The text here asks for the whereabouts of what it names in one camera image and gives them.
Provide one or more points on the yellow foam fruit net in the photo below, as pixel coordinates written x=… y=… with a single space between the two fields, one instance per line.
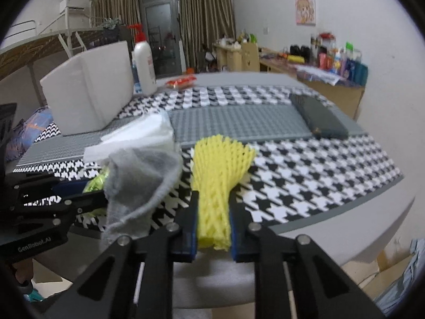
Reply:
x=217 y=179

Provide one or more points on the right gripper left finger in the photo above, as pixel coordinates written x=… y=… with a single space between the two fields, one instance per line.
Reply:
x=185 y=240

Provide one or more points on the red snack packet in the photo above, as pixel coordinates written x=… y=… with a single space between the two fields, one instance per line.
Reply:
x=182 y=82

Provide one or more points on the white air conditioner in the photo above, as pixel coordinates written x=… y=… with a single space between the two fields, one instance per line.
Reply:
x=72 y=4

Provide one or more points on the olive curtain left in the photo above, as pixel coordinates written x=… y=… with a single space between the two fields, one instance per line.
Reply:
x=115 y=17

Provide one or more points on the olive curtain right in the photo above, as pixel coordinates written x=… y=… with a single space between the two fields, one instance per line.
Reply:
x=202 y=22

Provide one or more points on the wooden smiley chair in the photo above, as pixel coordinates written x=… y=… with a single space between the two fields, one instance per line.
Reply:
x=250 y=57

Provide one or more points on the wooden desk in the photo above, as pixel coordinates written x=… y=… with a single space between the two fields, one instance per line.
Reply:
x=345 y=94

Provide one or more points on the olive curtain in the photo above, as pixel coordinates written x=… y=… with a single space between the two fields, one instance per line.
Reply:
x=115 y=17
x=202 y=22

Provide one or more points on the dark grey pouch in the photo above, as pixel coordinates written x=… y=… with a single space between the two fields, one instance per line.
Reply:
x=320 y=120

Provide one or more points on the grey fuzzy cloth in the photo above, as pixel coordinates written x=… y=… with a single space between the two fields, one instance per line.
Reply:
x=138 y=181

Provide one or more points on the white styrofoam box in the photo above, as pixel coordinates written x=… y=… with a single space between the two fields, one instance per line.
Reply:
x=87 y=91

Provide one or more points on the white pump bottle red top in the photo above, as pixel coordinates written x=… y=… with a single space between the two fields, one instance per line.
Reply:
x=143 y=63

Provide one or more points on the anime girl wall poster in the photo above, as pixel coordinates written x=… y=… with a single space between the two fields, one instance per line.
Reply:
x=305 y=12

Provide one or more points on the blue plaid quilt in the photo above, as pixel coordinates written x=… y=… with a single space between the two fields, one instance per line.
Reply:
x=26 y=132

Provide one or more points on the white metal bunk bed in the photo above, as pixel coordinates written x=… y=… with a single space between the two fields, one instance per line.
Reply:
x=72 y=31

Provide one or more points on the houndstooth table mat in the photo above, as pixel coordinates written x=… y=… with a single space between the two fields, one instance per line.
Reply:
x=287 y=175

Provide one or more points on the glass balcony door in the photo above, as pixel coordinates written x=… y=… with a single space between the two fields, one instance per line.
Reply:
x=160 y=20

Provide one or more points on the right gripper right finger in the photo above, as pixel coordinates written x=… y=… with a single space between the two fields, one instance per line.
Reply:
x=242 y=245

